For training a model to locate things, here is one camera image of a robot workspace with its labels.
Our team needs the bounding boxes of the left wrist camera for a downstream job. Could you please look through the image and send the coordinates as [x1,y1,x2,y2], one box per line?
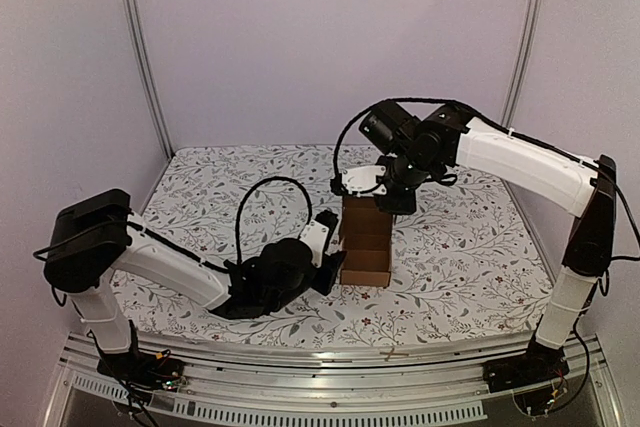
[298,210,339,268]

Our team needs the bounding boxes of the floral patterned table mat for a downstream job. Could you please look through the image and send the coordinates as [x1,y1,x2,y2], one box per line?
[112,146,551,349]

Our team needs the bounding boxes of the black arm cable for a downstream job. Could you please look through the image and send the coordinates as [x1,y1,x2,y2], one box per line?
[235,176,314,266]
[331,98,474,183]

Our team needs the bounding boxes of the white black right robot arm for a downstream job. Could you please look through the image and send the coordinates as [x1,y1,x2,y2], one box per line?
[341,99,616,383]

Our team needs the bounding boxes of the aluminium front rail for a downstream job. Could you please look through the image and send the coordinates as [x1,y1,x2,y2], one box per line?
[47,331,621,427]

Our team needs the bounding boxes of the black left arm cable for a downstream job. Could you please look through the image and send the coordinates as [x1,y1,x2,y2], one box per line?
[235,176,314,266]

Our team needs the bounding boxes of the right aluminium frame post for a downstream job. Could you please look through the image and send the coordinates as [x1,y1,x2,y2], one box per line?
[501,0,543,127]

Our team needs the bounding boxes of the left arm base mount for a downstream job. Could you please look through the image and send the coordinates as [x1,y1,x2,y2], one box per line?
[97,346,186,390]

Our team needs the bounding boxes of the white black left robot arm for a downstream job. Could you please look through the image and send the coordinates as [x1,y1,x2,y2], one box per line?
[33,189,346,381]

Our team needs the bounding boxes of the left aluminium frame post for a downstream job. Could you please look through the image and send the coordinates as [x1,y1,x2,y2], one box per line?
[122,0,175,161]

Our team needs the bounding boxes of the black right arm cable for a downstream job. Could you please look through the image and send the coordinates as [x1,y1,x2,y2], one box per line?
[331,98,474,183]

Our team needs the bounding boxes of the aluminium frame post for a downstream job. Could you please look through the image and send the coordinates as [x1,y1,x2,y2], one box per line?
[122,0,175,161]
[501,0,543,127]

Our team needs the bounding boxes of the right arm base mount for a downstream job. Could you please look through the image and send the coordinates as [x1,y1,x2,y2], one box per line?
[482,340,570,416]

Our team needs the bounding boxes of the brown cardboard box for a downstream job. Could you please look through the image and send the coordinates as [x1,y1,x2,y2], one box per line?
[339,197,394,288]

